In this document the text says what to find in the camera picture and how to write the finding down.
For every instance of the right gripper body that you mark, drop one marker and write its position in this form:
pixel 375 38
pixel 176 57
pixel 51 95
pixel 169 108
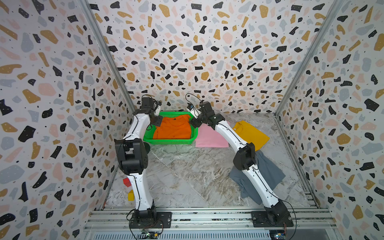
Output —
pixel 200 119

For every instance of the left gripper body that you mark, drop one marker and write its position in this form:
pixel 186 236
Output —
pixel 158 120

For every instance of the pink t-shirt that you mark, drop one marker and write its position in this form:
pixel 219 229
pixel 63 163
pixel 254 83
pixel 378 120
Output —
pixel 209 138

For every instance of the green plastic basket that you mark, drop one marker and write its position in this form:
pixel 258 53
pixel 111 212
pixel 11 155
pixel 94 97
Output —
pixel 148 137

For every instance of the orange t-shirt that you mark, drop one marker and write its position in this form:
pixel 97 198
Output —
pixel 175 128

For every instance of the grey t-shirt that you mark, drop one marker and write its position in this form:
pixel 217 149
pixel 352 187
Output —
pixel 258 182

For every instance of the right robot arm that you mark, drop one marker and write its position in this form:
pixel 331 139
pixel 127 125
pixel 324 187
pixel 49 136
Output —
pixel 245 159

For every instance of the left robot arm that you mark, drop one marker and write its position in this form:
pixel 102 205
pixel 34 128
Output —
pixel 132 151

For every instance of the yellow folded t-shirt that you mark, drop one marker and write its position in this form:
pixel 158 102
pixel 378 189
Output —
pixel 250 134

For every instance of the red cube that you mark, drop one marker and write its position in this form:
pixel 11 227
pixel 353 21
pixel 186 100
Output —
pixel 127 182

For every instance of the yellow cube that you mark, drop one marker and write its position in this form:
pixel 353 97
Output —
pixel 131 196

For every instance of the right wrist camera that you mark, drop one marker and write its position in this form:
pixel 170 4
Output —
pixel 193 110

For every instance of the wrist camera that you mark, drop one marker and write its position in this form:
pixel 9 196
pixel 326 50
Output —
pixel 193 110
pixel 157 109

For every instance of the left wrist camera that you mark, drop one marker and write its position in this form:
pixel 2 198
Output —
pixel 157 109

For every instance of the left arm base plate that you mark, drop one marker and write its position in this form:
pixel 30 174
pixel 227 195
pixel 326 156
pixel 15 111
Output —
pixel 150 220

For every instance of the aluminium front rail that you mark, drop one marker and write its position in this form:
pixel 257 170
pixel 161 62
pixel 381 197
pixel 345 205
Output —
pixel 212 223

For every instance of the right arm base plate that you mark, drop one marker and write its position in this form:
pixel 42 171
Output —
pixel 264 219

